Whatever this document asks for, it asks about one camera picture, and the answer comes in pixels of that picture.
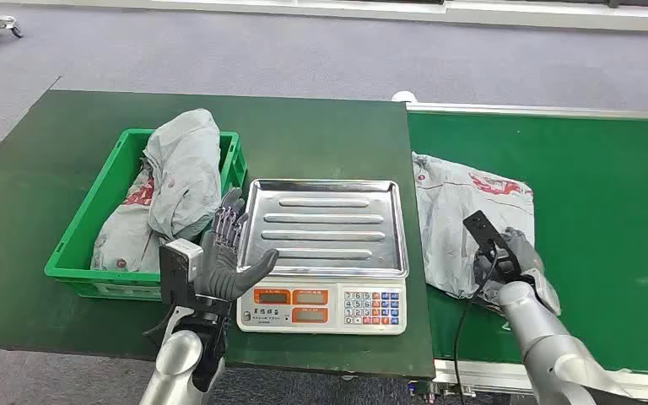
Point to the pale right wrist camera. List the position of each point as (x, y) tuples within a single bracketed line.
[(486, 232)]

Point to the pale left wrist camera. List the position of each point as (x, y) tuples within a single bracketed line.
[(181, 260)]

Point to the grey red-printed mailer package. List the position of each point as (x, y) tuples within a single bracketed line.
[(125, 235)]

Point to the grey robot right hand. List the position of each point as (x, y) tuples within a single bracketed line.
[(522, 251)]

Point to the large grey mailer package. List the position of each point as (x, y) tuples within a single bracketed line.
[(452, 223)]

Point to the green conveyor belt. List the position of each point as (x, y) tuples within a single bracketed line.
[(598, 223)]

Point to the plain grey mailer package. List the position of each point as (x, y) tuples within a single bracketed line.
[(187, 167)]

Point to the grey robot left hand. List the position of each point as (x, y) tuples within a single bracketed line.
[(220, 268)]

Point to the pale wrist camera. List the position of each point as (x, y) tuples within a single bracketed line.
[(486, 232), (181, 260)]

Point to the green plastic crate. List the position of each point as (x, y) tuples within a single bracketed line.
[(81, 240)]

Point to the white conveyor roller cap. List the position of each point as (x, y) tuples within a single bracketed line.
[(404, 96)]

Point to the white scale with steel tray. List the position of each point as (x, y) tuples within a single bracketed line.
[(324, 235)]

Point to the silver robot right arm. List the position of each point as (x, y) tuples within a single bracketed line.
[(547, 341)]

